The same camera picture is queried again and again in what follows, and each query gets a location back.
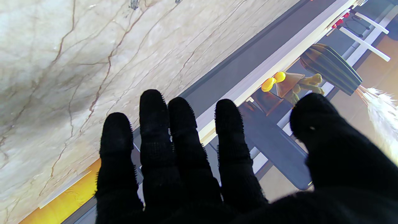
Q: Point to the light wooden counter shelf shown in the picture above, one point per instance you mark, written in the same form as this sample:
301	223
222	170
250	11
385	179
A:
273	65

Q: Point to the green cactus plant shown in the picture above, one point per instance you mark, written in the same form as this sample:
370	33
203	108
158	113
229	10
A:
307	85

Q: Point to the dark ribbed vase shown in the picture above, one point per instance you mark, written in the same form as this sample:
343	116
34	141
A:
329	68

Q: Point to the white pampas grass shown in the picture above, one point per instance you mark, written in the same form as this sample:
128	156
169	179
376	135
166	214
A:
384	118

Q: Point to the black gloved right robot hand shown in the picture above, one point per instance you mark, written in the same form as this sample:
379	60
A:
342	171

